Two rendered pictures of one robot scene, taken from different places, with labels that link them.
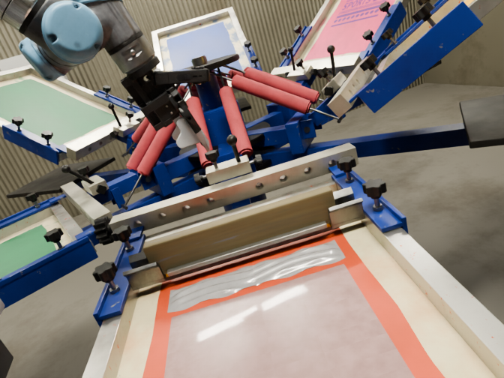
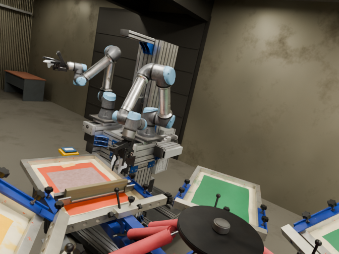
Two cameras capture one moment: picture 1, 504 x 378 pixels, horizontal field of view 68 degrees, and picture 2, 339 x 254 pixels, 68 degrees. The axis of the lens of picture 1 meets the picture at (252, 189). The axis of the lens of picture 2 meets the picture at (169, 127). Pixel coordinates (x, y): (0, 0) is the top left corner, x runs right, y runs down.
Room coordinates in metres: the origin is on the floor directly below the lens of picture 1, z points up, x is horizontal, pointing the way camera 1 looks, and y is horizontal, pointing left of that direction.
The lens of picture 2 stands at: (1.93, -0.70, 1.84)
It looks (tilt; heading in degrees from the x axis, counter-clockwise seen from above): 13 degrees down; 135
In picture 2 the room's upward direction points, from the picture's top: 13 degrees clockwise
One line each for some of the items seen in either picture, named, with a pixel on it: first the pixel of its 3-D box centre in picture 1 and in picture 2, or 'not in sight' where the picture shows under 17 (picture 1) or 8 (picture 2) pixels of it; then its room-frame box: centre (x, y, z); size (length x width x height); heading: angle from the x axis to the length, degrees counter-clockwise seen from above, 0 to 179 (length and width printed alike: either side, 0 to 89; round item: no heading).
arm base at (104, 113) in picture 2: not in sight; (107, 112); (-0.09, 0.48, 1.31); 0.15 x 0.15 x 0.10
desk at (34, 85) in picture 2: not in sight; (24, 85); (-6.62, 1.37, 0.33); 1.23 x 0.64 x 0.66; 12
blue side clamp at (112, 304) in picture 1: (128, 277); (136, 190); (0.73, 0.32, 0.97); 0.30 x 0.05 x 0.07; 0
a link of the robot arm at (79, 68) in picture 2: not in sight; (79, 68); (-0.28, 0.26, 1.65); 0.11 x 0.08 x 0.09; 77
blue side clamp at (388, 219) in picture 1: (364, 204); (52, 209); (0.73, -0.23, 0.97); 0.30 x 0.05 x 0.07; 0
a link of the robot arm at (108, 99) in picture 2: not in sight; (108, 100); (-0.10, 0.48, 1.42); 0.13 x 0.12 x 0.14; 167
